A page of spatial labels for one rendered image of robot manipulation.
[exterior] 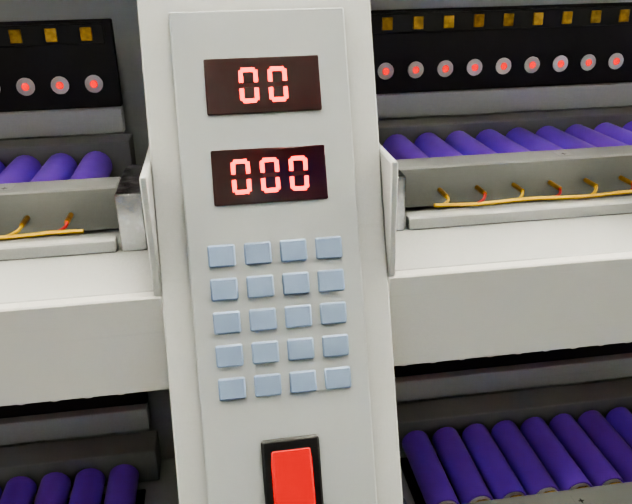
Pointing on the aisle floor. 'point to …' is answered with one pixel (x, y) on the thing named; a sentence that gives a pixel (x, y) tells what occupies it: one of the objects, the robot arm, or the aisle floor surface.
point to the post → (165, 123)
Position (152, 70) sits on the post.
